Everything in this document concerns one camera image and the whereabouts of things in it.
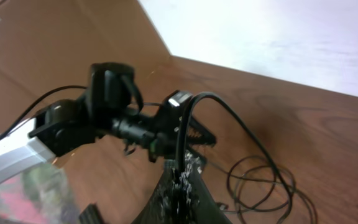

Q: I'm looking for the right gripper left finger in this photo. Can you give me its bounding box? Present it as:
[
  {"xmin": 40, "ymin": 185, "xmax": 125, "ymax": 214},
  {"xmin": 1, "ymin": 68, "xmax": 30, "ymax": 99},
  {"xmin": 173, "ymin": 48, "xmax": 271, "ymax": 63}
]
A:
[{"xmin": 132, "ymin": 160, "xmax": 178, "ymax": 224}]

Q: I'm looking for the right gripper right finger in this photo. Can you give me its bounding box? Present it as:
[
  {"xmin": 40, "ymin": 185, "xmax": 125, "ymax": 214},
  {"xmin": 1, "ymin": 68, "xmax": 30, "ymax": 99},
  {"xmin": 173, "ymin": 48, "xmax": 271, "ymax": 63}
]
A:
[{"xmin": 178, "ymin": 152, "xmax": 231, "ymax": 224}]

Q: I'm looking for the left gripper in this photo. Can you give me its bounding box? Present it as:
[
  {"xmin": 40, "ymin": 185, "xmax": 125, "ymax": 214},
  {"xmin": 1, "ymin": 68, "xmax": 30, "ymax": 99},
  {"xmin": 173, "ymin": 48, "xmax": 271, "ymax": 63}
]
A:
[{"xmin": 110, "ymin": 105, "xmax": 216, "ymax": 162}]

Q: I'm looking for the black usb cable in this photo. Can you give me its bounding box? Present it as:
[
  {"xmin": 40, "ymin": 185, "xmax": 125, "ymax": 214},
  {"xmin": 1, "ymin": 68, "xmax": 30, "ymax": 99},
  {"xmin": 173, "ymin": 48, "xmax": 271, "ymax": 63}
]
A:
[{"xmin": 175, "ymin": 91, "xmax": 318, "ymax": 224}]

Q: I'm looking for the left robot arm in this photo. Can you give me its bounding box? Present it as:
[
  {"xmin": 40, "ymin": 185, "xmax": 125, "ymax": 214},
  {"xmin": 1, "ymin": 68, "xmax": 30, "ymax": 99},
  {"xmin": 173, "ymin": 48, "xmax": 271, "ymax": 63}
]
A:
[{"xmin": 0, "ymin": 62, "xmax": 191, "ymax": 183}]

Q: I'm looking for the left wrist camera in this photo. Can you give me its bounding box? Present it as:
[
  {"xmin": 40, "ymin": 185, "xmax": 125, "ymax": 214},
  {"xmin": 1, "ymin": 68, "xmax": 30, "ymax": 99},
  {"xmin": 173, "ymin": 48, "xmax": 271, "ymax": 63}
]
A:
[{"xmin": 163, "ymin": 90, "xmax": 193, "ymax": 118}]

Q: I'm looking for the left camera cable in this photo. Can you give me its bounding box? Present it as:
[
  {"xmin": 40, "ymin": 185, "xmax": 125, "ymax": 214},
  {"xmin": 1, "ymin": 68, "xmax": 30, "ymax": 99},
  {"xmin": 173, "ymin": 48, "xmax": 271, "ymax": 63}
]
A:
[{"xmin": 0, "ymin": 85, "xmax": 88, "ymax": 152}]

